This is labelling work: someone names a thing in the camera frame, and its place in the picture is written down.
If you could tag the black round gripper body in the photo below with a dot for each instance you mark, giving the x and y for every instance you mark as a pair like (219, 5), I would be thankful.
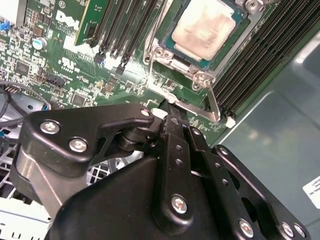
(112, 212)

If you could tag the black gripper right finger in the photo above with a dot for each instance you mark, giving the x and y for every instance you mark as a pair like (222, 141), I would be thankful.
(225, 180)

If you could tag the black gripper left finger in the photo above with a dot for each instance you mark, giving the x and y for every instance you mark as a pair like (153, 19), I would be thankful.
(75, 130)

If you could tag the silver square CPU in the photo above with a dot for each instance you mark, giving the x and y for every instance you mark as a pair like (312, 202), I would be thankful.
(205, 27)

